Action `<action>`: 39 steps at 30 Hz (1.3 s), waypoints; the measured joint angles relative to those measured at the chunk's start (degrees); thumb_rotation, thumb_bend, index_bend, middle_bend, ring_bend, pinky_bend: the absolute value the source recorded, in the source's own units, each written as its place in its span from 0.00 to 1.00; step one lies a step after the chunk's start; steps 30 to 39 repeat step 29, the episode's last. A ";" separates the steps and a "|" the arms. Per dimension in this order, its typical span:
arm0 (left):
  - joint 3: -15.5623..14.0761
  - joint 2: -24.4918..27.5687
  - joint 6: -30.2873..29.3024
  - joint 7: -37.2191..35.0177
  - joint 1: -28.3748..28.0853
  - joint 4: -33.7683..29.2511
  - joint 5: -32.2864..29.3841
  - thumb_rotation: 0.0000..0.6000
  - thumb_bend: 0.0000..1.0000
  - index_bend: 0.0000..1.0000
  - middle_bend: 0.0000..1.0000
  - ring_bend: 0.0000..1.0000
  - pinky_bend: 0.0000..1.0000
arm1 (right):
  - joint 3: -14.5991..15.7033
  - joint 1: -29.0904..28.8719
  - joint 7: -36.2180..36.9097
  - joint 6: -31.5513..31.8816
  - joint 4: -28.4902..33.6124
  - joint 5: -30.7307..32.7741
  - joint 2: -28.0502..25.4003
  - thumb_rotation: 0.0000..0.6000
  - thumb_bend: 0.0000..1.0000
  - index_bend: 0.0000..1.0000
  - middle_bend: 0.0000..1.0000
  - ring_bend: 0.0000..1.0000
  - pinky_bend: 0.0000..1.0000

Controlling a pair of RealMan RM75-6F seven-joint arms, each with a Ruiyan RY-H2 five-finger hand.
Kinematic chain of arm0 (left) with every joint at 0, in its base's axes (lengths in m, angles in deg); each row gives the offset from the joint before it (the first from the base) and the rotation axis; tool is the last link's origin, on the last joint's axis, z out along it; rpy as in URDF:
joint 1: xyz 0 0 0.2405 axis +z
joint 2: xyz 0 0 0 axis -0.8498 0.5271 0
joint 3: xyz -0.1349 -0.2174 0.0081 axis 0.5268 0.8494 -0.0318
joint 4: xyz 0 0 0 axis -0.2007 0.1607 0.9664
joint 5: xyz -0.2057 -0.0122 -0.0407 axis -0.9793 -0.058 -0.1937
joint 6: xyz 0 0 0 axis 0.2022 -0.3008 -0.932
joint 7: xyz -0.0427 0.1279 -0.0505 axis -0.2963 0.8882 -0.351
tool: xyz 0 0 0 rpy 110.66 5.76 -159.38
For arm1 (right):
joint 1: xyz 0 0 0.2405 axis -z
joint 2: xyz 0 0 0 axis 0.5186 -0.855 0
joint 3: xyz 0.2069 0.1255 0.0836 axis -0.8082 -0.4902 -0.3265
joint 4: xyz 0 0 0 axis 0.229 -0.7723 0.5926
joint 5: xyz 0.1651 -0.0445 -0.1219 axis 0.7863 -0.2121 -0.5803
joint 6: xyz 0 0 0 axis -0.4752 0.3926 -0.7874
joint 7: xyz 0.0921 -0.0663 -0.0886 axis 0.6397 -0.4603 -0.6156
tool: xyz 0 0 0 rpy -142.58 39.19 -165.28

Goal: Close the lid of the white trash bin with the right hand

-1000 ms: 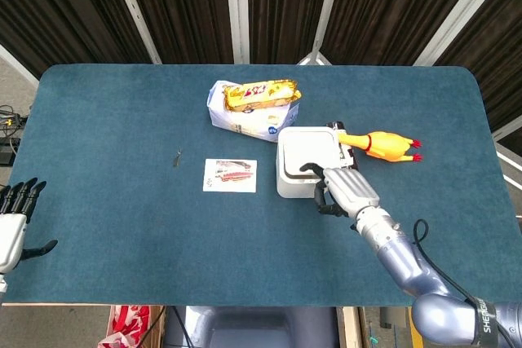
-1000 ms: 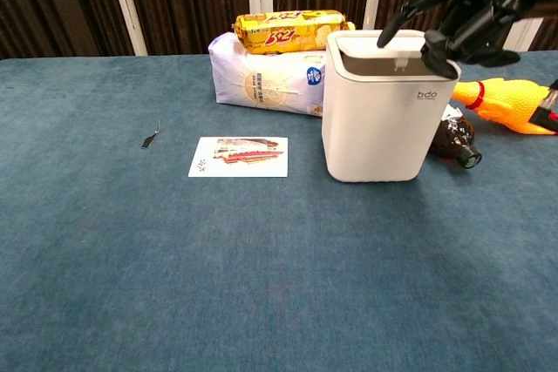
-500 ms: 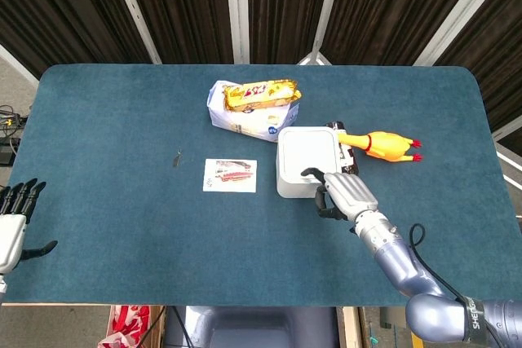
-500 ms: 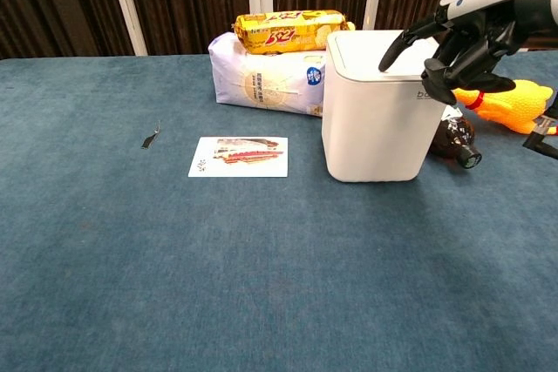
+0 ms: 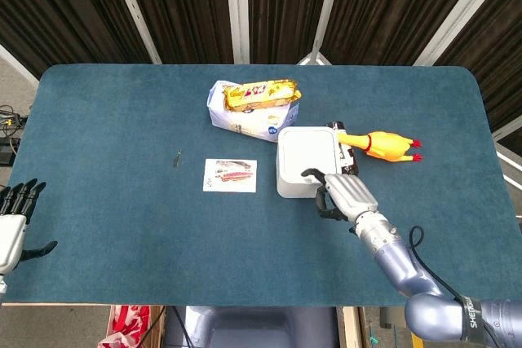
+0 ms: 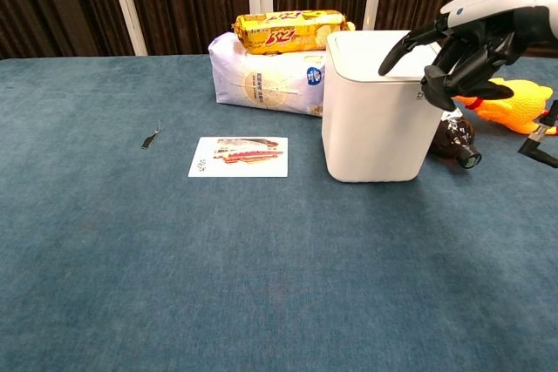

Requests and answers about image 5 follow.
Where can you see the yellow rubber chicken toy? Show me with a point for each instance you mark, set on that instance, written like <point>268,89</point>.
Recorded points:
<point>385,146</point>

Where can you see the red and white plastic bag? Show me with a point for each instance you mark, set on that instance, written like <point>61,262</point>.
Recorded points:
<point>126,325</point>

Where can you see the blue table mat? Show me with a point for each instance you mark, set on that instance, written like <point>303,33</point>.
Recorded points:
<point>142,234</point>

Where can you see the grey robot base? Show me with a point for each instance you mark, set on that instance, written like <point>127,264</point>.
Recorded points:
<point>261,327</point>

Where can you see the gold snack package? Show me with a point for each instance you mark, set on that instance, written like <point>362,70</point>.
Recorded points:
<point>261,94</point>

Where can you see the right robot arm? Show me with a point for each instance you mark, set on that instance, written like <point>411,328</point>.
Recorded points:
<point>428,278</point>

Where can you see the dark bottle with white label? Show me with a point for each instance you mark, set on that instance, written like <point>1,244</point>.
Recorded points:
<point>346,152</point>

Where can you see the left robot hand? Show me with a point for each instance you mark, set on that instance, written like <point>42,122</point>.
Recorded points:
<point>12,225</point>

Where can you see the small dark metal clip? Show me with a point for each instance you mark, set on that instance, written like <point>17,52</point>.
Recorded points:
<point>177,157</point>

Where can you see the white printed card packet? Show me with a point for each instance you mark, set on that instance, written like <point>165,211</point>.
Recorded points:
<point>230,175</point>

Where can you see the white plastic lidded box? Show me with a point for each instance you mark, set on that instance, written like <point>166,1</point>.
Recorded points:
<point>308,162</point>

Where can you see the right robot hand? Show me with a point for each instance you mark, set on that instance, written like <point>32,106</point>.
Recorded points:
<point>346,195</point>

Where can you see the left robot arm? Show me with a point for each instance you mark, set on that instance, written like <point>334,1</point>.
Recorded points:
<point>2,285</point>

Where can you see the white and blue bag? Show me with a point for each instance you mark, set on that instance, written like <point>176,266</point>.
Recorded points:
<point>249,120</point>

